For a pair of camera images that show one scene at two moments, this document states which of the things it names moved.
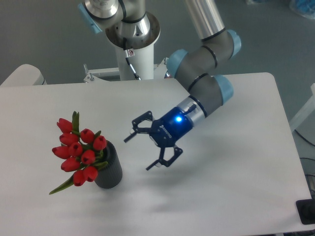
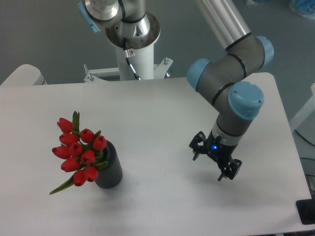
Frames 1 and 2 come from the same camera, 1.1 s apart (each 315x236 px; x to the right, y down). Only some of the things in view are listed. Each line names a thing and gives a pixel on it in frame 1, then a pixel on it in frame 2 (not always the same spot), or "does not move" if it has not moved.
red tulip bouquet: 81,152 does not move
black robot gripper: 165,131 to 220,152
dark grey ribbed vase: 110,176 does not move
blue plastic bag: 305,8 does not move
